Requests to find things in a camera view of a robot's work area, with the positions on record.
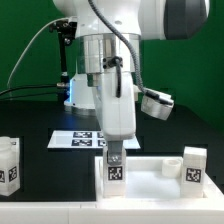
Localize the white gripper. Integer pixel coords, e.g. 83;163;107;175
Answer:
87;72;136;165

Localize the white square table top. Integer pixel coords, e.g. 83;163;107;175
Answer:
95;157;224;201

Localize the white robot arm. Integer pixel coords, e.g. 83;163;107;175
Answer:
53;0;210;166

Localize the white sheet with tags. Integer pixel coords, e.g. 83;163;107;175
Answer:
46;129;141;150

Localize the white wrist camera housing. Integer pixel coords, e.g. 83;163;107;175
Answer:
141;89;174;120

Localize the grey braided robot cable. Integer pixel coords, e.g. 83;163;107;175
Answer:
87;0;149;99

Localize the black cable on table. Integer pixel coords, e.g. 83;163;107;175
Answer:
0;83;70;100

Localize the white camera cable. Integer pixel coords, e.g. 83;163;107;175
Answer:
5;17;64;98

